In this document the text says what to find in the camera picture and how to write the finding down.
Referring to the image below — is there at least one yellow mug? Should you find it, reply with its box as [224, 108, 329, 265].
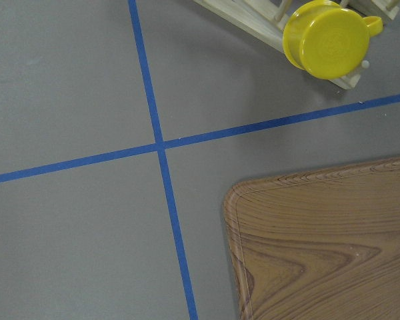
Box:
[282, 1, 383, 80]

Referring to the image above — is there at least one wooden cutting board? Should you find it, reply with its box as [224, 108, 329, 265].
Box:
[223, 157, 400, 319]

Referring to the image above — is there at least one wooden mug rack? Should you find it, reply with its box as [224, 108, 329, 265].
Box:
[198, 1, 399, 89]

